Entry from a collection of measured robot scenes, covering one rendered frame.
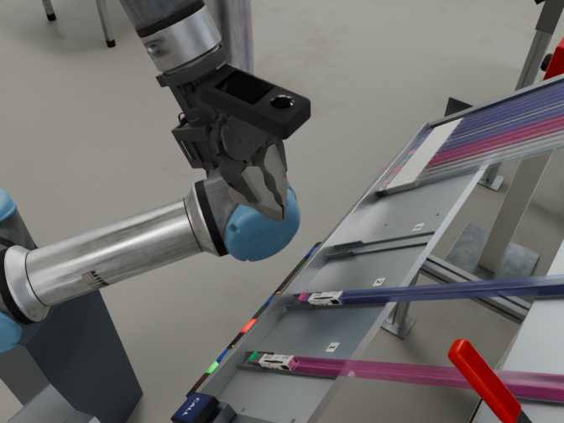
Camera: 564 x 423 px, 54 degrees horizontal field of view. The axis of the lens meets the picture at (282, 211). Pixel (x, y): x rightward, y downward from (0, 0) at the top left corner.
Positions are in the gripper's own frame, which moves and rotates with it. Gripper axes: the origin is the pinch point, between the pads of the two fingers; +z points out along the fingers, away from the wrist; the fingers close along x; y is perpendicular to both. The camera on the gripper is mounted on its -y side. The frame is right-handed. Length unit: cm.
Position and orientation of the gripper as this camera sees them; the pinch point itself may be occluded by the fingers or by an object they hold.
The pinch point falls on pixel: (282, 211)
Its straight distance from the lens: 66.5
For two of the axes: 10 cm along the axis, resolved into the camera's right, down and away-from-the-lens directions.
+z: 4.0, 8.0, 4.5
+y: -7.1, -0.4, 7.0
